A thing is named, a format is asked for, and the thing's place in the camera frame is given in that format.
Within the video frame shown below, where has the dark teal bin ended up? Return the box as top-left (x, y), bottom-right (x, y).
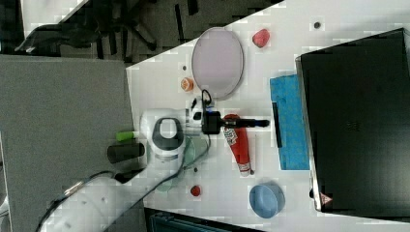
top-left (144, 207), bottom-right (262, 232)

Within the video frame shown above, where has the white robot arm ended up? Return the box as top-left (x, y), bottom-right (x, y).
top-left (36, 106), bottom-right (270, 232)

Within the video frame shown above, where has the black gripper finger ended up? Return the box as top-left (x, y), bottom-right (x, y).
top-left (223, 119), bottom-right (270, 125)
top-left (223, 123), bottom-right (268, 128)

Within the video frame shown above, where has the red ketchup bottle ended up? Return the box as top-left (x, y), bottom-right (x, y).
top-left (223, 128), bottom-right (251, 177)

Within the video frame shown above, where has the black cylinder holder lower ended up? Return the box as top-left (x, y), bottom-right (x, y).
top-left (114, 169), bottom-right (141, 184)

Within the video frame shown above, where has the light green cup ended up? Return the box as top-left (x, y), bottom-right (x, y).
top-left (185, 136), bottom-right (208, 163)

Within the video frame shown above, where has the black cylinder holder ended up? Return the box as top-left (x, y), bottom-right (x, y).
top-left (114, 169), bottom-right (141, 184)
top-left (107, 143), bottom-right (145, 163)

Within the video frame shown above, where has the lavender oval plate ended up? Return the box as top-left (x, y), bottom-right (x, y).
top-left (191, 27), bottom-right (244, 99)

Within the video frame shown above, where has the blue bowl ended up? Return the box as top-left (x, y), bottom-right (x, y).
top-left (249, 182), bottom-right (285, 218)

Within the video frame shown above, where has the red strawberry toy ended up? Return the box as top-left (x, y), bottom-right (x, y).
top-left (252, 29), bottom-right (270, 48)

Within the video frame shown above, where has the green marker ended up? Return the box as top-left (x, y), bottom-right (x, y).
top-left (116, 131), bottom-right (139, 142)

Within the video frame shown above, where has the light green dish rack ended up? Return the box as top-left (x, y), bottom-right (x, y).
top-left (157, 137), bottom-right (196, 192)

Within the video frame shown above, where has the small red tomato toy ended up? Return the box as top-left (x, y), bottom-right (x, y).
top-left (190, 186), bottom-right (201, 197)

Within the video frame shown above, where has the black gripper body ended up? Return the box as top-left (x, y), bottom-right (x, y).
top-left (202, 111), bottom-right (221, 134)

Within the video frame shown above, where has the black cylinder holder upper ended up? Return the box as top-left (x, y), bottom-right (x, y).
top-left (107, 143), bottom-right (145, 163)

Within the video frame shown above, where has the orange half toy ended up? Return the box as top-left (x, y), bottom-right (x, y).
top-left (180, 77), bottom-right (194, 92)

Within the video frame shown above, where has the black office chair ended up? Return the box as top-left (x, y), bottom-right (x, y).
top-left (15, 0), bottom-right (157, 58)

